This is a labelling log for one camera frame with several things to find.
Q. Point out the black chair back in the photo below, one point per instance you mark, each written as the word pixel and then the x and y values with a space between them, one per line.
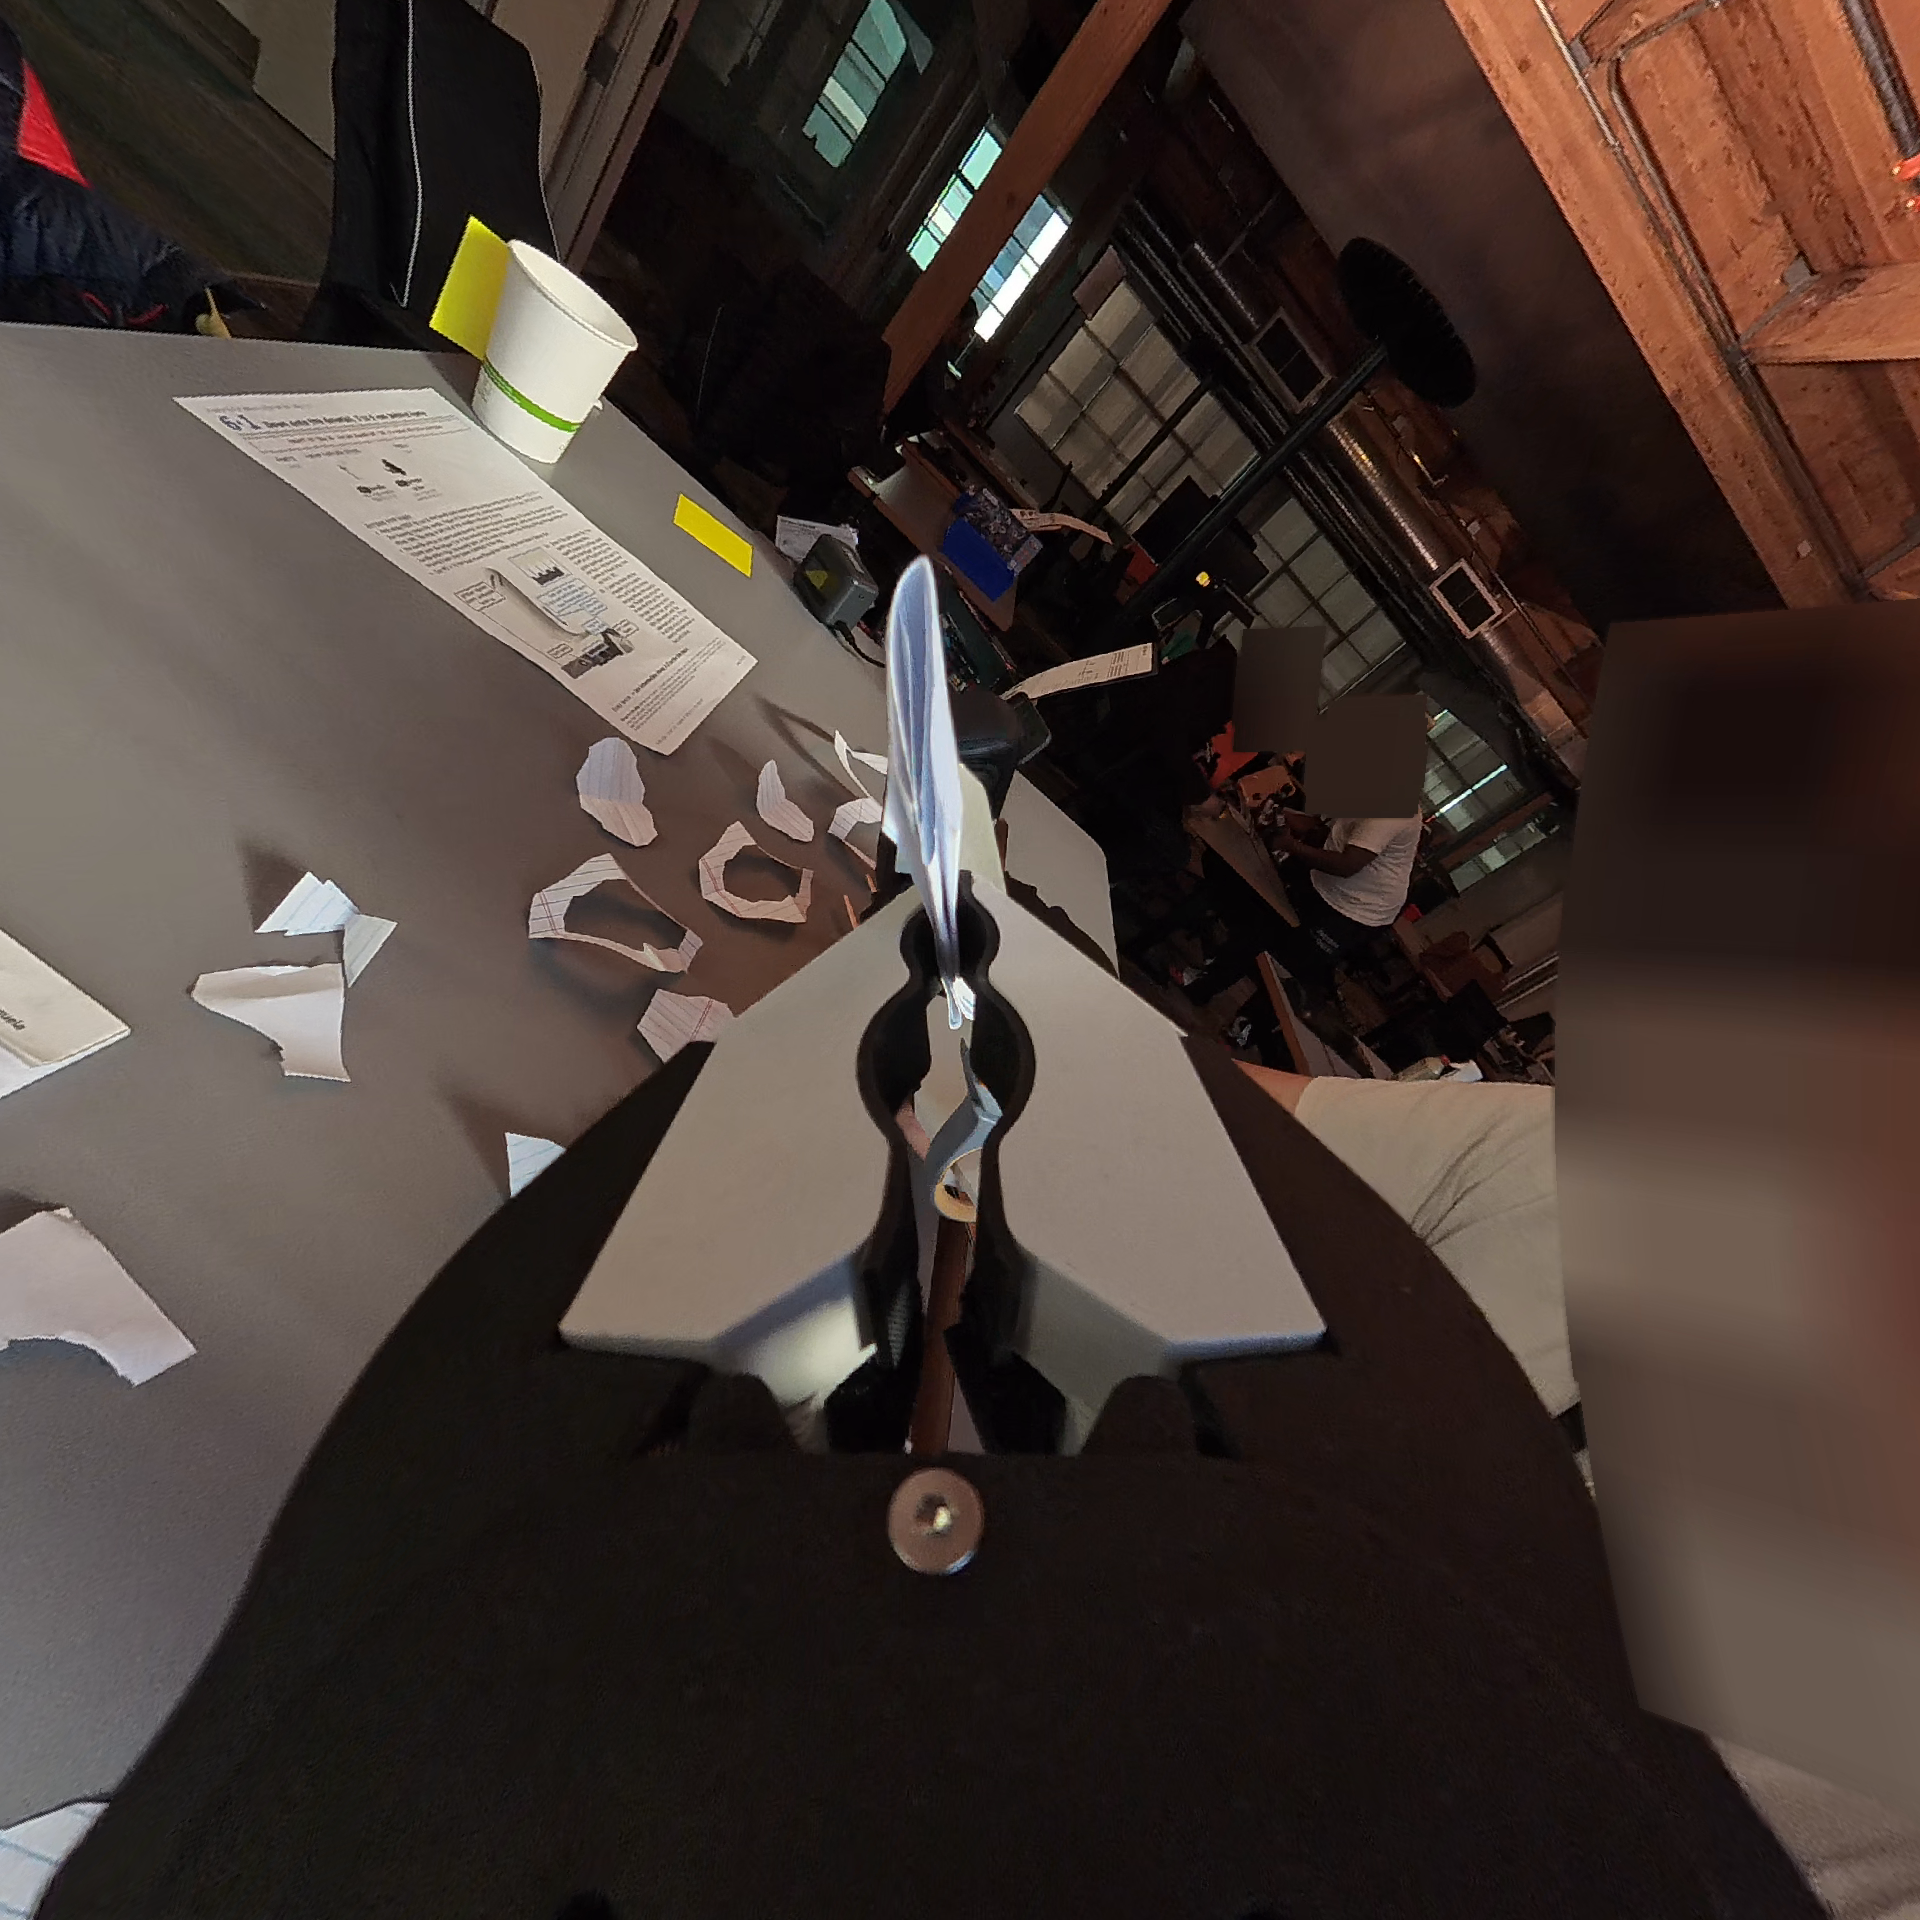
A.
pixel 435 150

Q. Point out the white printed paper slip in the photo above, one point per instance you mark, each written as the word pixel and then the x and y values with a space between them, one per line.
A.
pixel 52 1013

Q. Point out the printed instruction sheet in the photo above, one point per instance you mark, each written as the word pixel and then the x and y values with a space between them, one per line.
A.
pixel 450 556

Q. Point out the grid window wall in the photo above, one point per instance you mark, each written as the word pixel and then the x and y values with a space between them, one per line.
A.
pixel 1141 405

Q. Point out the dark puffer jacket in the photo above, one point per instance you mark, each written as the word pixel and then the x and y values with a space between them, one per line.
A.
pixel 89 225

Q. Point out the grey desk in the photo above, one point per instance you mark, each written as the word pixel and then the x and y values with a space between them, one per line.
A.
pixel 224 721

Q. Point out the round black vent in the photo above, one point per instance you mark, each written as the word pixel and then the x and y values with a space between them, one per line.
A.
pixel 1406 318

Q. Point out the grey orange scissors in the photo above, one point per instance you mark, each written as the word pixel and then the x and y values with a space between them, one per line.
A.
pixel 968 1125

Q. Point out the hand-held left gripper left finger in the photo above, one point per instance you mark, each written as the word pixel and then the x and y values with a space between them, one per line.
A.
pixel 720 1201

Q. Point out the white green paper cup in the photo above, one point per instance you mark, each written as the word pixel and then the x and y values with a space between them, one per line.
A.
pixel 547 353

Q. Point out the grey box device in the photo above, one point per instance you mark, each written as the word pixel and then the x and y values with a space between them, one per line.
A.
pixel 835 582

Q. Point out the black desktop device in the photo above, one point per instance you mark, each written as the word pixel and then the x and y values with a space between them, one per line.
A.
pixel 1003 733

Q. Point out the metal air duct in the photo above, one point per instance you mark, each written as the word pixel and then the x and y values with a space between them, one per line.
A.
pixel 1425 541

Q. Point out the yellow sticky strip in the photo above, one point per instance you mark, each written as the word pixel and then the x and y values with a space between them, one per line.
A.
pixel 714 536

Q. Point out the lined paper sheet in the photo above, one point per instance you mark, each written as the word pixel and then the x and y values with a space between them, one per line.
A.
pixel 914 705

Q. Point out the blue box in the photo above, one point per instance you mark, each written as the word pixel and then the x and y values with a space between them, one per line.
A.
pixel 990 536

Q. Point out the yellow card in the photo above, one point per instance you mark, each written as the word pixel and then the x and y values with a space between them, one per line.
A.
pixel 469 285

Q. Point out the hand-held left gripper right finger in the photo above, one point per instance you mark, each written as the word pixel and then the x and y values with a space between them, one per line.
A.
pixel 1154 1201

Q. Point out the scattered lined paper scraps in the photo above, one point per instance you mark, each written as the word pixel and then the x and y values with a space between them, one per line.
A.
pixel 616 786

